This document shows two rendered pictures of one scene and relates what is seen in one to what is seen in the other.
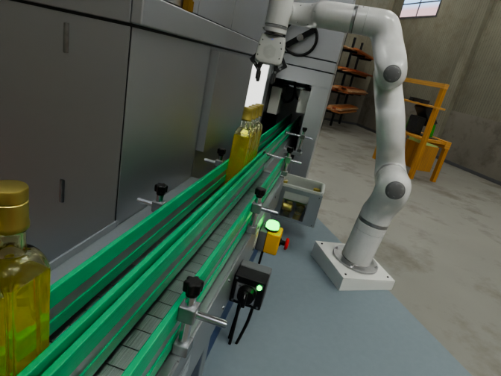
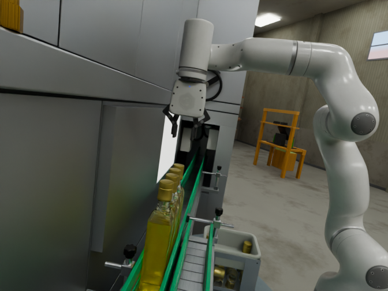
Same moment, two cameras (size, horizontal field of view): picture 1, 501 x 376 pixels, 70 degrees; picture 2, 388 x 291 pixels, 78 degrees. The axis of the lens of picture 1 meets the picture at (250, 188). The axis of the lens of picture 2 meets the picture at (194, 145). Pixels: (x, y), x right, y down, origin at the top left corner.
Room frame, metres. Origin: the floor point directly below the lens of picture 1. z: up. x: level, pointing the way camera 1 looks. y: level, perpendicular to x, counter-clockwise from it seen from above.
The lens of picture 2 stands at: (0.70, 0.06, 1.52)
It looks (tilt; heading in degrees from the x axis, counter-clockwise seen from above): 9 degrees down; 355
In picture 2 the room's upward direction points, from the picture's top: 9 degrees clockwise
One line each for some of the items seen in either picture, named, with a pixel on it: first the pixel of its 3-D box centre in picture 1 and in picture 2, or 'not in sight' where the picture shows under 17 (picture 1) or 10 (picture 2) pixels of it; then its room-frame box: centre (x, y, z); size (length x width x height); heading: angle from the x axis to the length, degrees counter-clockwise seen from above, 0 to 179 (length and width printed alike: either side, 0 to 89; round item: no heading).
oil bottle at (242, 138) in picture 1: (238, 156); (157, 247); (1.25, 0.06, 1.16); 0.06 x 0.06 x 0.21; 80
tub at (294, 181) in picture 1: (298, 190); (228, 249); (1.58, -0.22, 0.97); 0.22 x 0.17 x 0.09; 80
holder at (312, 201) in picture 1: (290, 198); (220, 258); (1.58, -0.19, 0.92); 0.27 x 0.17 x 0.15; 80
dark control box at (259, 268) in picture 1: (250, 285); not in sight; (0.77, -0.05, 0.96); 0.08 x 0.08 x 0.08; 80
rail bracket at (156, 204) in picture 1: (150, 208); not in sight; (0.77, 0.22, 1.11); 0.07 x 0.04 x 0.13; 80
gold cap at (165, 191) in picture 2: (247, 113); (165, 190); (1.25, 0.06, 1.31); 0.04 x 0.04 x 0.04
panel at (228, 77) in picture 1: (241, 96); (155, 149); (1.66, 0.13, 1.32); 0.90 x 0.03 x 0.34; 170
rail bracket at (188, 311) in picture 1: (201, 323); not in sight; (0.43, 0.03, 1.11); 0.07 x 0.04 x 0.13; 80
